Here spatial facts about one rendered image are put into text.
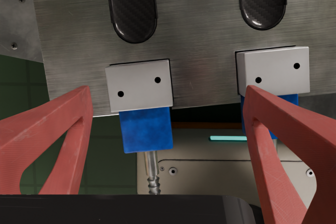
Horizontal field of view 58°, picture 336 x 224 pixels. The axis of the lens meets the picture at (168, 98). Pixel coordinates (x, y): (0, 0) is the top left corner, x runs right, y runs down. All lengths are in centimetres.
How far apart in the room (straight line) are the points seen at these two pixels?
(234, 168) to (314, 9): 69
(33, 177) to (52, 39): 108
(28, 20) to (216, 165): 69
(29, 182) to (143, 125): 111
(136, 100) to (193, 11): 9
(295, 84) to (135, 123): 13
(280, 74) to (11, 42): 26
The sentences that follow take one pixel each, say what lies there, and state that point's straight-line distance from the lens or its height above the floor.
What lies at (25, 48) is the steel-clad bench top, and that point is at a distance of 35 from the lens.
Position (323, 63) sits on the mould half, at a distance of 29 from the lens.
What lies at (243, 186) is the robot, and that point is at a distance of 95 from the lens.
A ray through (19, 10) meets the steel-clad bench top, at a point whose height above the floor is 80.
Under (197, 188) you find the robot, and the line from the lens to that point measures 93.
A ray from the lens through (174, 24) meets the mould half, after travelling 26.
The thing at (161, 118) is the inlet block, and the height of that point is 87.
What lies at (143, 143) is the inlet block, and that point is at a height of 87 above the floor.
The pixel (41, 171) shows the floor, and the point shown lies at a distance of 131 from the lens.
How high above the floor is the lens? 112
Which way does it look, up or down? 81 degrees down
